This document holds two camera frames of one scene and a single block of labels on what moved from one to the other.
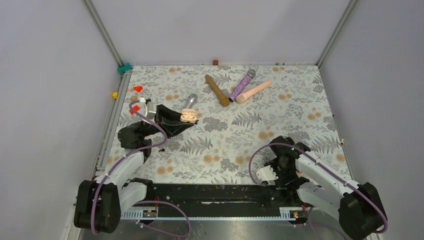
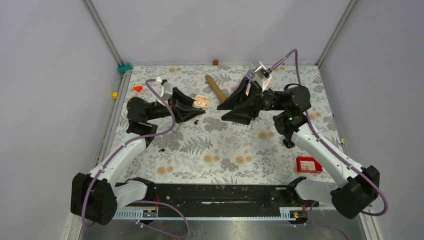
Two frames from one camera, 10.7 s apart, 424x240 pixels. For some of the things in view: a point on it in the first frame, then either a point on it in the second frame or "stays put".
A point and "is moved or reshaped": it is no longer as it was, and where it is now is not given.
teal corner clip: [123, 68] stays put
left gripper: [170, 120] → [179, 99]
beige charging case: [188, 115] is moved or reshaped
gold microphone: [223, 99] stays put
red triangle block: [138, 88] stays put
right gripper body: [286, 174] → [270, 100]
